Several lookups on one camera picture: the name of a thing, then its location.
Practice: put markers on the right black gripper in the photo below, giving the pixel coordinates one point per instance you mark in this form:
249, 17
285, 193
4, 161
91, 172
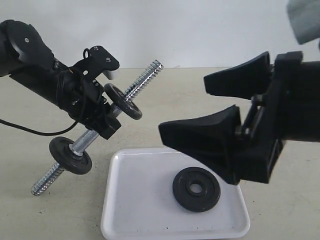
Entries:
212, 140

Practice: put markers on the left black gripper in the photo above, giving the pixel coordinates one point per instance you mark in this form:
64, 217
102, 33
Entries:
84, 103

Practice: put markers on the chrome threaded dumbbell bar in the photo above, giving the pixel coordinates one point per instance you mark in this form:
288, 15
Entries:
81, 144

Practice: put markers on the black weight plate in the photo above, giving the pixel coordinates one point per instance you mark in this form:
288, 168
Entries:
196, 189

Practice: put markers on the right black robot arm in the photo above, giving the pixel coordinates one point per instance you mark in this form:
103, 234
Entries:
303, 107

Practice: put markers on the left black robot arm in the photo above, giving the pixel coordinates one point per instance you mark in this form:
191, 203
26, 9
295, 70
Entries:
25, 58

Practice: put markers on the black plate far bar end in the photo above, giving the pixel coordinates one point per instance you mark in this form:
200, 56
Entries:
119, 99

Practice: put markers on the black plate bar end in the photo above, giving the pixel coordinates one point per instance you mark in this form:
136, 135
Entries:
119, 99
63, 155

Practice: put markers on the black plate near bar end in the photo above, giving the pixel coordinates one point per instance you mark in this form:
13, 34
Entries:
63, 155

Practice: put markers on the white plastic tray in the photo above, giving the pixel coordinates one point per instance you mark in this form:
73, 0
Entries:
139, 203

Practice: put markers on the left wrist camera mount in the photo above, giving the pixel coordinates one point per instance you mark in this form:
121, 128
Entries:
97, 60

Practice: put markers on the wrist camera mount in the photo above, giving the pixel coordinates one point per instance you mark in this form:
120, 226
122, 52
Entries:
97, 60
304, 19

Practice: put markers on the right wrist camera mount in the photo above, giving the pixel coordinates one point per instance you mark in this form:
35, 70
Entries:
304, 19

